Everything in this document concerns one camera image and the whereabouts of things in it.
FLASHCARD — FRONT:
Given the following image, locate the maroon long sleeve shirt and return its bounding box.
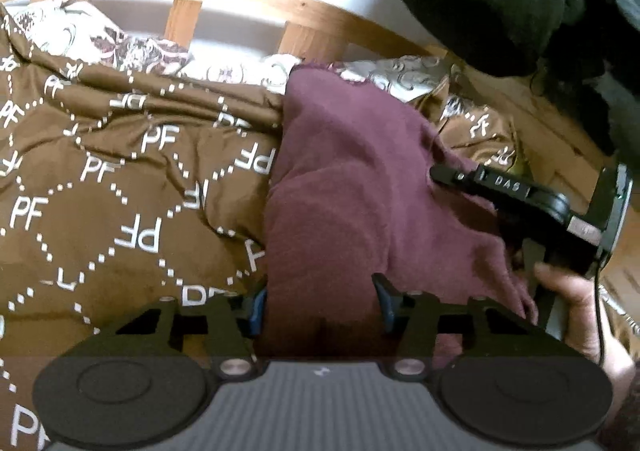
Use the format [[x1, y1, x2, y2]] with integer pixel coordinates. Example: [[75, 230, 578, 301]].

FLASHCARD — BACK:
[[258, 64, 538, 360]]

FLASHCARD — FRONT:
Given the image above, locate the person right hand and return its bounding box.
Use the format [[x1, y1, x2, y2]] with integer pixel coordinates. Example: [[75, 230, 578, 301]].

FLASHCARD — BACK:
[[531, 260, 639, 427]]

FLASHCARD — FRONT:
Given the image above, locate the wooden bed headboard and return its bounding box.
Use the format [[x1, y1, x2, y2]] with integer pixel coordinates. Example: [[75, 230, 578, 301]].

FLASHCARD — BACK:
[[4, 0, 608, 211]]

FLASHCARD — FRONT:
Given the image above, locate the brown PF patterned duvet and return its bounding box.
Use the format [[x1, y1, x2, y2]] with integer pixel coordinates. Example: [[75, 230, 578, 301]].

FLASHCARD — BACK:
[[1, 9, 523, 450]]

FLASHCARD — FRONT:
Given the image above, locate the black puffer jacket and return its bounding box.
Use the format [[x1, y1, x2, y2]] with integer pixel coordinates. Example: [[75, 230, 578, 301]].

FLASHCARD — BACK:
[[402, 0, 639, 167]]

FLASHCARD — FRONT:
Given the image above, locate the floral paisley pillow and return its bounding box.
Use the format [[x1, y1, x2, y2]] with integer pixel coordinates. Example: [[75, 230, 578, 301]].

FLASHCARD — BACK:
[[6, 0, 480, 123]]

